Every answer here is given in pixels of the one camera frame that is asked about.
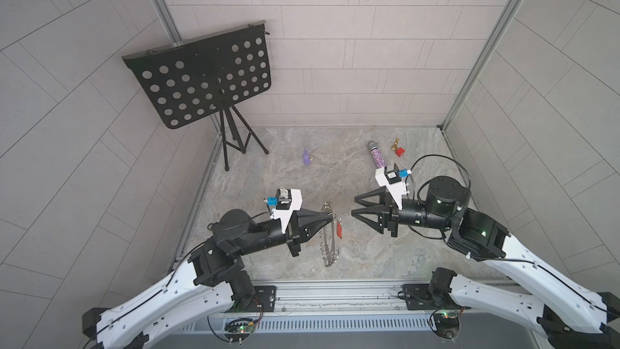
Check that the gold chess pawn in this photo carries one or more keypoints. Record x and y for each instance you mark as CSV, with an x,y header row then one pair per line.
x,y
395,145

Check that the small purple figurine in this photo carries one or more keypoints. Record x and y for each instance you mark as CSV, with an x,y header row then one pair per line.
x,y
307,157

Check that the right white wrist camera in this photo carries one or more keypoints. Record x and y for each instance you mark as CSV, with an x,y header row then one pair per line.
x,y
395,180

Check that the right circuit board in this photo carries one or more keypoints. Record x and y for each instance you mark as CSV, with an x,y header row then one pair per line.
x,y
446,326

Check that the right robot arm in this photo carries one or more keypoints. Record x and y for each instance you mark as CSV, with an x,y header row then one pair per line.
x,y
565,313

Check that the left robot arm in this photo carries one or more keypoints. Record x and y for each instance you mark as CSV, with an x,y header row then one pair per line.
x,y
210,280

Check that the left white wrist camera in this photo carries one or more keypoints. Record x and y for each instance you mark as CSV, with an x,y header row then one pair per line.
x,y
283,205

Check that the metal disc with key rings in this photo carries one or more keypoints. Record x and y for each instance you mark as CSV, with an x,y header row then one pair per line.
x,y
329,250

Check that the black perforated music stand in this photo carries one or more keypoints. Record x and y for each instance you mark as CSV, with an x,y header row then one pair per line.
x,y
207,76

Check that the circuit board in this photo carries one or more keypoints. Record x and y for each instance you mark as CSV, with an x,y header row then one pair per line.
x,y
446,326
241,326

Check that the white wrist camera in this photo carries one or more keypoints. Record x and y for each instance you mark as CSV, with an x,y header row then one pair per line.
x,y
283,205
395,180

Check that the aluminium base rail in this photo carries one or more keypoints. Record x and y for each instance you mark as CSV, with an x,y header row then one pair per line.
x,y
339,298

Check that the small red cube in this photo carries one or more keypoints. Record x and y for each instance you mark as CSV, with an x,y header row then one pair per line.
x,y
400,151

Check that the purple glitter microphone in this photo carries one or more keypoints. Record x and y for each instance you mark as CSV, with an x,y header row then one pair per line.
x,y
376,155

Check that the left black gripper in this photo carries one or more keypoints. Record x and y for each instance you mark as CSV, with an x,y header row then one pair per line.
x,y
297,227

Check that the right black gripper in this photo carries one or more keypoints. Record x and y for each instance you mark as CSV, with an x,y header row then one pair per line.
x,y
387,208

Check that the left circuit board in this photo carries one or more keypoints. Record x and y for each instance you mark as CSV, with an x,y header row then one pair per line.
x,y
241,326

